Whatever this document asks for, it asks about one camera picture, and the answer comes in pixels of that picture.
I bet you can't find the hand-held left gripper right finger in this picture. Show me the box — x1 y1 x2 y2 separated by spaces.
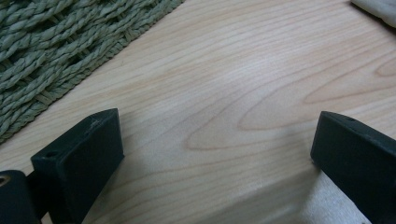
310 110 396 224

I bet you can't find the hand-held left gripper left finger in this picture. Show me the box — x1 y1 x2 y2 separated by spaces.
30 107 125 224

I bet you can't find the green woven basket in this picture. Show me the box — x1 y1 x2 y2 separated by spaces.
0 0 186 145

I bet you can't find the beige cloth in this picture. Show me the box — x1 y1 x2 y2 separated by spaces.
349 0 396 29

